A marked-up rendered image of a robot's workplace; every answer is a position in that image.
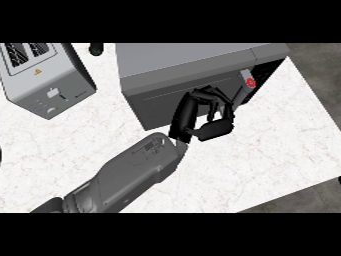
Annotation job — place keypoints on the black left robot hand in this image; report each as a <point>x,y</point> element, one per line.
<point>185,115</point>

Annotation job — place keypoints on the grey microwave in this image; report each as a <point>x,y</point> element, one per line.
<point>177,66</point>

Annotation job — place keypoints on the small black rounded object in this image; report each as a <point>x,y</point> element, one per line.
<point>95,49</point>

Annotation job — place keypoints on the silver toaster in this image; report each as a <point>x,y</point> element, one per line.
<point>40,81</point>

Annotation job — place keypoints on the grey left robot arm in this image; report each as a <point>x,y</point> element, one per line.
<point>128,170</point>

